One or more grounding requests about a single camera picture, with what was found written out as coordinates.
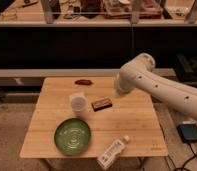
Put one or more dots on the white plastic bottle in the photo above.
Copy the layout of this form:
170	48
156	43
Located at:
111	153

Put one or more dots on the brown tray on workbench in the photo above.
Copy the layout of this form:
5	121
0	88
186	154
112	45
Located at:
149	9

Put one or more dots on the white ceramic cup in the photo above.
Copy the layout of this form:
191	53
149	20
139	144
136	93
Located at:
78	103

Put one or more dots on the wooden folding table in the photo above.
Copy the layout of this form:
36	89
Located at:
132	115

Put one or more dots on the dark brown eraser block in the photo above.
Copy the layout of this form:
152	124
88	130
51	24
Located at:
101	104

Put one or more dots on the blue foot pedal box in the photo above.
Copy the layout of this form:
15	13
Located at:
187	132

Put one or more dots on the green round plate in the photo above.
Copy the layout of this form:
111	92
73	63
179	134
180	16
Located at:
72	136

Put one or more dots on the long wooden workbench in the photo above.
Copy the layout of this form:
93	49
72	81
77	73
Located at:
89	13

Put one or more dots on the small dark red object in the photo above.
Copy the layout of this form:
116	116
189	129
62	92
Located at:
83	82

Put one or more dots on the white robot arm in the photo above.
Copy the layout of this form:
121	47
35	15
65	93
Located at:
137	73

